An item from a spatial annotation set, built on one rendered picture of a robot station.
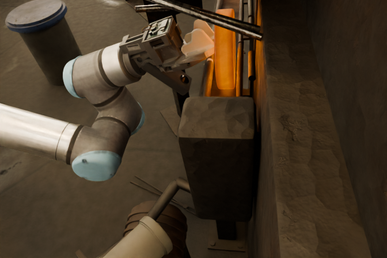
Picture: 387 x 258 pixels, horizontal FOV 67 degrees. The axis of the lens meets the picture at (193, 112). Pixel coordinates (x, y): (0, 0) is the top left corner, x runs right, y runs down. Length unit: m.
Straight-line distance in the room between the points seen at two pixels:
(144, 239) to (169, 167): 0.91
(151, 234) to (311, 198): 0.25
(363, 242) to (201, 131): 0.21
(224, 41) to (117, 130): 0.31
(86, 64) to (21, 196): 0.95
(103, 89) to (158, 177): 0.69
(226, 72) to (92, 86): 0.30
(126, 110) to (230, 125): 0.39
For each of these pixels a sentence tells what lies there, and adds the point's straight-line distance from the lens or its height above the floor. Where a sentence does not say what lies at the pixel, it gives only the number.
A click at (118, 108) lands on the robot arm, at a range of 0.71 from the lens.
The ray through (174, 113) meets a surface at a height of 0.01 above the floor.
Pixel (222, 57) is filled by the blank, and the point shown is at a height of 0.77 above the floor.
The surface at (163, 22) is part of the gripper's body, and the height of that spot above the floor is 0.79.
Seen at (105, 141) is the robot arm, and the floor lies 0.61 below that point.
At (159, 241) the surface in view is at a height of 0.69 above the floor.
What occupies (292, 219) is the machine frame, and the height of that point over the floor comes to 0.87.
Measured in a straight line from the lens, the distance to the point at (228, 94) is 0.61.
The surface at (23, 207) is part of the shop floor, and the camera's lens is 1.48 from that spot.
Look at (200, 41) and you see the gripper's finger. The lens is 0.56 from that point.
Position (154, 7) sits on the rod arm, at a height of 0.87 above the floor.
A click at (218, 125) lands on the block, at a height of 0.80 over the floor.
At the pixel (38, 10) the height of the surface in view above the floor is 0.43.
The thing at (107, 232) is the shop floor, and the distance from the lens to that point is 1.24.
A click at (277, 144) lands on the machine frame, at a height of 0.87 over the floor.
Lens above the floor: 1.07
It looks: 46 degrees down
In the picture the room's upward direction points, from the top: 9 degrees counter-clockwise
